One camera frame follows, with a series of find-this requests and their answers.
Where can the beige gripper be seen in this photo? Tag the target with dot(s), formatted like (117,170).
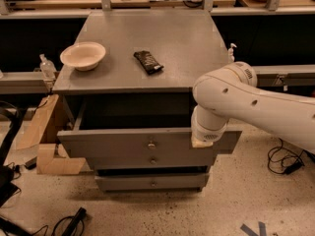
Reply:
(209,135)

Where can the grey top drawer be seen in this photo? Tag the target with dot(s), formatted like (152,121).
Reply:
(132,143)

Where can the grey drawer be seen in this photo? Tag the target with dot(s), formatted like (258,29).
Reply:
(152,182)
(132,143)
(148,161)

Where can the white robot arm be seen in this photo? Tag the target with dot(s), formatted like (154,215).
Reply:
(231,92)

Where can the grey bottom drawer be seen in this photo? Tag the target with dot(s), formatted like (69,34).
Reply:
(152,182)

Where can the grey drawer cabinet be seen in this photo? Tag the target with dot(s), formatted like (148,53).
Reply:
(119,94)

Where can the grey middle drawer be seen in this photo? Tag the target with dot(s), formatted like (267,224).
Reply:
(148,161)

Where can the white pump bottle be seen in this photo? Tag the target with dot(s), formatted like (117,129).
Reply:
(231,52)

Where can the black snack packet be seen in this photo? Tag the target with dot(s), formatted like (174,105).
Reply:
(148,62)

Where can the black power strip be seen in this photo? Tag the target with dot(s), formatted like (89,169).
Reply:
(72,225)

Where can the white bowl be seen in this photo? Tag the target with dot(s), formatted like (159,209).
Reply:
(83,56)

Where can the cardboard box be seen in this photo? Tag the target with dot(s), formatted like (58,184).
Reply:
(51,157)

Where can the clear sanitizer bottle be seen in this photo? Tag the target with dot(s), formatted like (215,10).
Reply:
(47,67)

